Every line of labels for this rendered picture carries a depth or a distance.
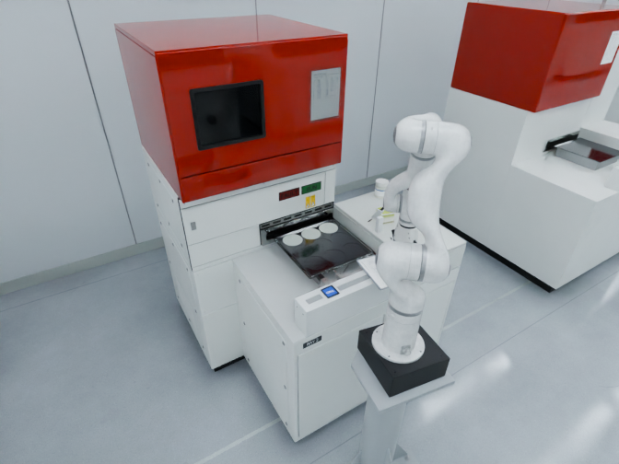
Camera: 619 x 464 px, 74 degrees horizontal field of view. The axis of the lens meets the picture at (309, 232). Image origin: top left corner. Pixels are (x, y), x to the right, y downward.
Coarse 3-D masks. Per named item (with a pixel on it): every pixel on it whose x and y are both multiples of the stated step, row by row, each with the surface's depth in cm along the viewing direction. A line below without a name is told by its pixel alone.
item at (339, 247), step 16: (320, 224) 218; (336, 224) 218; (304, 240) 205; (320, 240) 206; (336, 240) 206; (352, 240) 206; (304, 256) 195; (320, 256) 195; (336, 256) 195; (352, 256) 195; (320, 272) 186
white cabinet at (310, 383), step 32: (448, 288) 208; (256, 320) 198; (352, 320) 176; (384, 320) 190; (256, 352) 216; (288, 352) 170; (320, 352) 174; (352, 352) 189; (288, 384) 183; (320, 384) 187; (352, 384) 204; (288, 416) 200; (320, 416) 203
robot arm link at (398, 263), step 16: (384, 256) 127; (400, 256) 126; (416, 256) 125; (384, 272) 128; (400, 272) 127; (416, 272) 125; (400, 288) 131; (416, 288) 135; (400, 304) 134; (416, 304) 133
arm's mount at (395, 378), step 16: (368, 336) 152; (368, 352) 150; (432, 352) 146; (384, 368) 141; (400, 368) 140; (416, 368) 140; (432, 368) 143; (384, 384) 143; (400, 384) 140; (416, 384) 145
